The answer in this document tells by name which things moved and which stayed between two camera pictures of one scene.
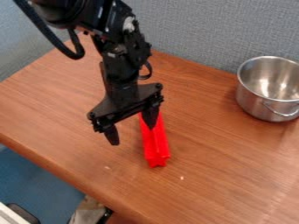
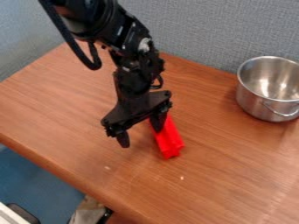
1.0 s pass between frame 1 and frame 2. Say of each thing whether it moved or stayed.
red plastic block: moved
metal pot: stayed
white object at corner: stayed
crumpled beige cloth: stayed
